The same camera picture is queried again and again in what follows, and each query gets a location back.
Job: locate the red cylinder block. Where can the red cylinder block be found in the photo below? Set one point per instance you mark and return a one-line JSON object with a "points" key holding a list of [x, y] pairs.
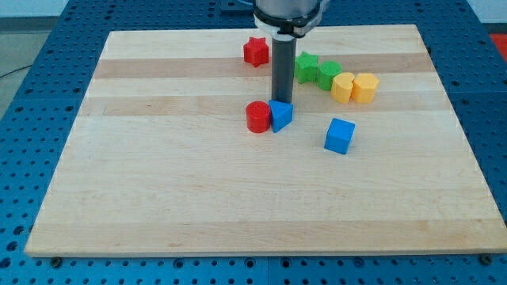
{"points": [[258, 116]]}

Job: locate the yellow hexagon block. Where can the yellow hexagon block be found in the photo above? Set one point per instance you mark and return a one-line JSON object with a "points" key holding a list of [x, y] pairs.
{"points": [[364, 88]]}

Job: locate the blue triangle block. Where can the blue triangle block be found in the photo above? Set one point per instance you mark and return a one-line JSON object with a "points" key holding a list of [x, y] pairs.
{"points": [[281, 114]]}

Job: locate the yellow heart block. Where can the yellow heart block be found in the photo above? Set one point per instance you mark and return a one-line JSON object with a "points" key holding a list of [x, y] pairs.
{"points": [[342, 87]]}

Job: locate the green star block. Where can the green star block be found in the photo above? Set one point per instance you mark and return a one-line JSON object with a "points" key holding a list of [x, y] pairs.
{"points": [[306, 67]]}

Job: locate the green cylinder block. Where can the green cylinder block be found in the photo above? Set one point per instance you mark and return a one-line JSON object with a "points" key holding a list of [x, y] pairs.
{"points": [[326, 72]]}

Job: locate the light wooden board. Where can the light wooden board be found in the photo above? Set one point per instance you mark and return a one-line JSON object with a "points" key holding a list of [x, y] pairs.
{"points": [[160, 163]]}

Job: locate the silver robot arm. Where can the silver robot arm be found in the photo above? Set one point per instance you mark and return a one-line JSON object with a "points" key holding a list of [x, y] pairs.
{"points": [[286, 21]]}

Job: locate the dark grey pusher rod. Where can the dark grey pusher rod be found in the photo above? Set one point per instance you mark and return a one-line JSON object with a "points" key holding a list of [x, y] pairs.
{"points": [[283, 66]]}

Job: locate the blue cube block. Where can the blue cube block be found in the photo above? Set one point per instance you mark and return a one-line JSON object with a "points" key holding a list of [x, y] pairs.
{"points": [[339, 135]]}

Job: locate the red star block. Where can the red star block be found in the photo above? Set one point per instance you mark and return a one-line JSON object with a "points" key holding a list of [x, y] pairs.
{"points": [[256, 51]]}

